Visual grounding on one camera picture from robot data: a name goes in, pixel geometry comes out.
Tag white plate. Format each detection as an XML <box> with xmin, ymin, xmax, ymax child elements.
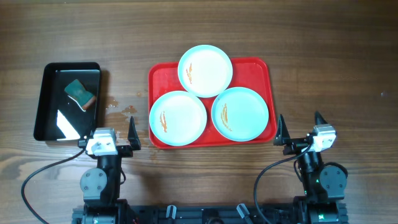
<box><xmin>211</xmin><ymin>87</ymin><xmax>270</xmax><ymax>142</ymax></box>
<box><xmin>177</xmin><ymin>45</ymin><xmax>233</xmax><ymax>98</ymax></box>
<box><xmin>149</xmin><ymin>91</ymin><xmax>207</xmax><ymax>146</ymax></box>

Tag black rectangular water tub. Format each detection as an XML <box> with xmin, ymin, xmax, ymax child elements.
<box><xmin>33</xmin><ymin>62</ymin><xmax>101</xmax><ymax>141</ymax></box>

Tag green and yellow sponge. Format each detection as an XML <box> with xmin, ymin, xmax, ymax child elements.
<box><xmin>64</xmin><ymin>79</ymin><xmax>96</xmax><ymax>111</ymax></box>

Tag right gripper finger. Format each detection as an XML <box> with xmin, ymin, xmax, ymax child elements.
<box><xmin>315</xmin><ymin>111</ymin><xmax>328</xmax><ymax>126</ymax></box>
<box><xmin>273</xmin><ymin>114</ymin><xmax>291</xmax><ymax>146</ymax></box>

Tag red plastic tray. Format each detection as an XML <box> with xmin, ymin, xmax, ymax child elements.
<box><xmin>148</xmin><ymin>57</ymin><xmax>277</xmax><ymax>148</ymax></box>

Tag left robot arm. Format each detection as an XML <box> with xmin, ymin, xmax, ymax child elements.
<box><xmin>72</xmin><ymin>118</ymin><xmax>141</xmax><ymax>224</ymax></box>

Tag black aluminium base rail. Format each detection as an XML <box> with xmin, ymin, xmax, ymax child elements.
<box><xmin>72</xmin><ymin>203</ymin><xmax>348</xmax><ymax>224</ymax></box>

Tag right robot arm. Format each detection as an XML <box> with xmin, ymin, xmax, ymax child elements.
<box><xmin>274</xmin><ymin>112</ymin><xmax>348</xmax><ymax>223</ymax></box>

